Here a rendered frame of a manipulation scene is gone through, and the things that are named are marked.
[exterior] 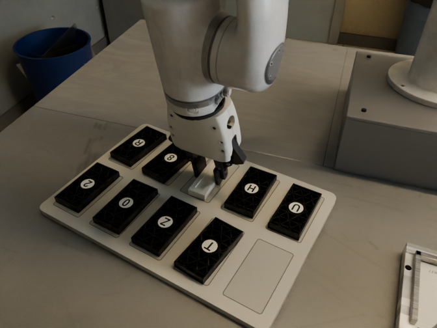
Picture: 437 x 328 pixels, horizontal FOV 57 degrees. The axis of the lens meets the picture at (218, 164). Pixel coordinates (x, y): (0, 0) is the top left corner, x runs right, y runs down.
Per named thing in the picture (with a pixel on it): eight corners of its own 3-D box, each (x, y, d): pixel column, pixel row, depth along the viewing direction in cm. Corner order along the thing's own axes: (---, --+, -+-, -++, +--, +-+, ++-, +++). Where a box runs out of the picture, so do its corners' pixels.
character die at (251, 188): (276, 179, 68) (277, 174, 68) (252, 218, 62) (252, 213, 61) (250, 170, 70) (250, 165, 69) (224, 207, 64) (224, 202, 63)
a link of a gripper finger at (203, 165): (202, 139, 64) (207, 165, 70) (185, 134, 66) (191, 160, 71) (193, 153, 63) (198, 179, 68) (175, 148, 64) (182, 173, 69)
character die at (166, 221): (197, 212, 63) (197, 207, 62) (158, 257, 57) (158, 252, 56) (172, 200, 65) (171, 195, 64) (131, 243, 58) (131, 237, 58)
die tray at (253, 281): (337, 199, 66) (338, 194, 66) (265, 338, 49) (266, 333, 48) (144, 126, 82) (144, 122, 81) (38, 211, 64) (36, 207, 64)
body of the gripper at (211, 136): (242, 84, 54) (246, 139, 63) (177, 68, 58) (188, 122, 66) (218, 122, 50) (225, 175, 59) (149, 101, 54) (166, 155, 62)
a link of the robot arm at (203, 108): (240, 68, 53) (241, 86, 55) (182, 54, 56) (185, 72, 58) (211, 110, 49) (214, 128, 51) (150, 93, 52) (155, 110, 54)
